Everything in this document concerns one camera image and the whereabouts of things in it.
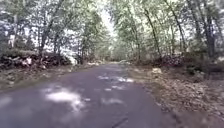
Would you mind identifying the grey asphalt road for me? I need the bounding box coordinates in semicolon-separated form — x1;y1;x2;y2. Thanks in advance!
0;61;181;128

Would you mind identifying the row of trees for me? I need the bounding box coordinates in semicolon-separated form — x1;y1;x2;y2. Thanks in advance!
108;0;224;76
0;0;113;66

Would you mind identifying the leaf-strewn verge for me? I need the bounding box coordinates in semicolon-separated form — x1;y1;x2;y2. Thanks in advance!
0;61;101;92
124;61;224;128

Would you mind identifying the low stone wall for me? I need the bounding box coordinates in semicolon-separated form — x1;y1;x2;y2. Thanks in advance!
0;49;73;70

